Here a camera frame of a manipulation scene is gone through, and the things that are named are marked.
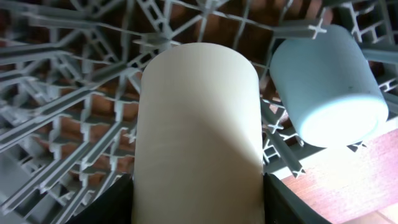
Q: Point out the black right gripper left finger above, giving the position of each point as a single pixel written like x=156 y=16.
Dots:
x=112 y=207

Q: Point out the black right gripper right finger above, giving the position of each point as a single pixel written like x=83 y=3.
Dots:
x=282 y=206

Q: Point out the cream cup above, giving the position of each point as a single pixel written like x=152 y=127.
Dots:
x=198 y=156

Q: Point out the blue cup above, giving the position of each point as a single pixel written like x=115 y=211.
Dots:
x=328 y=89

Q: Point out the grey dishwasher rack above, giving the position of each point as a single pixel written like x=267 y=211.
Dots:
x=68 y=104

